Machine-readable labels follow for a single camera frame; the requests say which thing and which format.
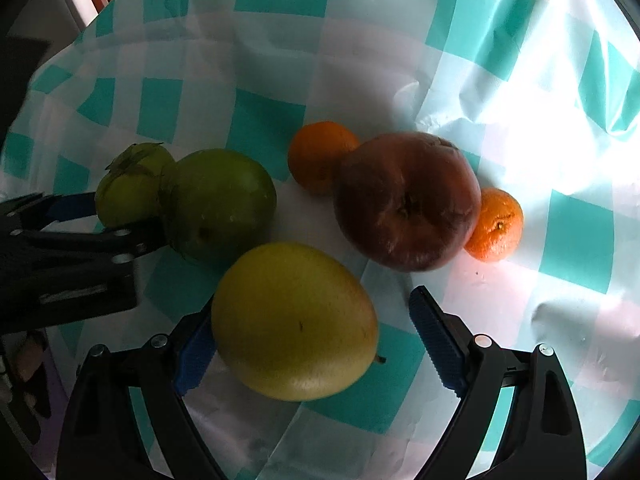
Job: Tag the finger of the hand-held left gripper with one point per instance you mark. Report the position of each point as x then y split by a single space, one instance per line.
70 206
125 240

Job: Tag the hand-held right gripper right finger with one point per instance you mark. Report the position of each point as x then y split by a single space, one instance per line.
440 345

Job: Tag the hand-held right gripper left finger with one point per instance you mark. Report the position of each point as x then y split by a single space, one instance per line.
192 357

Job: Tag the green persimmon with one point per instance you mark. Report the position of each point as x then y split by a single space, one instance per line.
127 185

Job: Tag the large green apple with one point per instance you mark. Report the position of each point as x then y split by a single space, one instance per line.
220 205

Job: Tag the small orange tangerine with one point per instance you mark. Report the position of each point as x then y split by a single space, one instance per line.
497 225
317 157

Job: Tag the dark red apple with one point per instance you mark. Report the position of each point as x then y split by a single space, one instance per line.
405 200

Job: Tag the teal white checkered tablecloth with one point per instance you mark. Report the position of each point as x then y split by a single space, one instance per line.
350 60

